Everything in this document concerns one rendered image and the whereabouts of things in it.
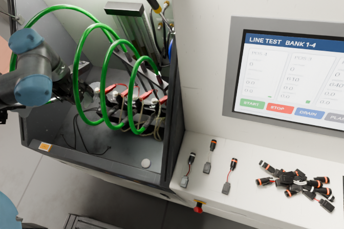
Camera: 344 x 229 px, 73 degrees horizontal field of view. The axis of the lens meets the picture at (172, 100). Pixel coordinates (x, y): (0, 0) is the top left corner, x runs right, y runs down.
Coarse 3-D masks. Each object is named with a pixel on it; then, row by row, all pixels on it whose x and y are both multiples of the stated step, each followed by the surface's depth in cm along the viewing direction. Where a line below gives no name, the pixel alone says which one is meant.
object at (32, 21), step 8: (48, 8) 68; (56, 8) 70; (64, 8) 72; (72, 8) 74; (80, 8) 76; (40, 16) 67; (88, 16) 80; (32, 24) 67; (104, 32) 88; (112, 40) 93; (16, 56) 68
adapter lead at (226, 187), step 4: (232, 160) 79; (236, 160) 79; (232, 164) 78; (232, 168) 78; (228, 180) 77; (224, 184) 76; (228, 184) 76; (224, 188) 75; (228, 188) 75; (224, 192) 75; (228, 192) 75
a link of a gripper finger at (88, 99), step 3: (84, 93) 80; (87, 93) 81; (84, 96) 81; (87, 96) 82; (90, 96) 83; (84, 99) 81; (87, 99) 82; (90, 99) 84; (93, 99) 85; (84, 102) 82; (87, 102) 83; (90, 102) 85; (84, 105) 82; (87, 105) 83
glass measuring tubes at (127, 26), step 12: (108, 12) 85; (120, 12) 84; (132, 12) 82; (144, 12) 85; (120, 24) 92; (132, 24) 88; (144, 24) 90; (132, 36) 96; (144, 36) 93; (144, 48) 100; (156, 48) 101; (144, 60) 111; (156, 60) 106
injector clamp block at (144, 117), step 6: (108, 96) 103; (114, 102) 101; (126, 102) 100; (108, 108) 100; (120, 108) 105; (132, 108) 101; (144, 108) 97; (114, 114) 98; (126, 114) 97; (138, 114) 96; (144, 114) 96; (150, 114) 101; (114, 120) 102; (138, 120) 95; (144, 120) 94; (156, 120) 93; (150, 126) 95; (162, 126) 92; (144, 132) 106; (150, 132) 106; (162, 132) 98
